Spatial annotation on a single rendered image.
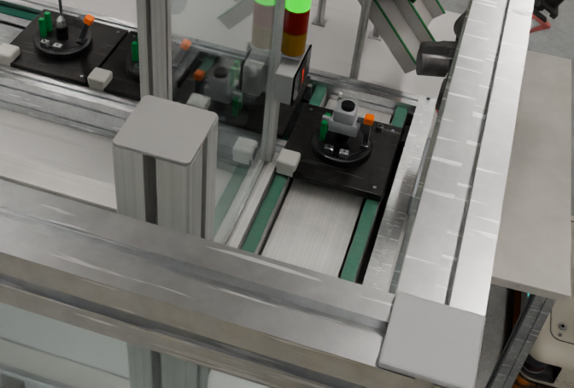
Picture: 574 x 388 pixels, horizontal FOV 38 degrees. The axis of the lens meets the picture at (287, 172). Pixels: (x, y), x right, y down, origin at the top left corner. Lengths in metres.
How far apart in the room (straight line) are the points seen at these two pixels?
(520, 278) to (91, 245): 1.61
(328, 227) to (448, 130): 1.42
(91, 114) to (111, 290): 1.73
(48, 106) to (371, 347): 1.82
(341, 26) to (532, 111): 0.60
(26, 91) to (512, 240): 1.19
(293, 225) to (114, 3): 1.02
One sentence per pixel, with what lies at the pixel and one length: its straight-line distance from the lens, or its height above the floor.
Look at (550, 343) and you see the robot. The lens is 2.54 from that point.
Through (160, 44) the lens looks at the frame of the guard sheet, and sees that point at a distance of 0.96.
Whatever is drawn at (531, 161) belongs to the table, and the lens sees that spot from 2.14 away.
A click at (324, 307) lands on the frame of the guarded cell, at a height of 1.99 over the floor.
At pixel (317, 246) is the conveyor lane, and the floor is 0.92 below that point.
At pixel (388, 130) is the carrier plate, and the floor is 0.97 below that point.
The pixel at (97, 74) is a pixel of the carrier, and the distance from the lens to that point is 2.01.
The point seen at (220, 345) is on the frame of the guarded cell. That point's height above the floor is 1.97.
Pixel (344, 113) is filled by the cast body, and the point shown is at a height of 1.08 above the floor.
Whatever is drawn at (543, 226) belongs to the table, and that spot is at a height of 0.86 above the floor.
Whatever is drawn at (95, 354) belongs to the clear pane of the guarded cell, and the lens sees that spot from 0.34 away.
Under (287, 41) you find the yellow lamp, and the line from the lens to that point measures 1.60.
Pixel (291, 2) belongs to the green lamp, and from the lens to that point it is 1.55.
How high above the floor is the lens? 2.21
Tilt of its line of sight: 44 degrees down
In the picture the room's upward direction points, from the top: 7 degrees clockwise
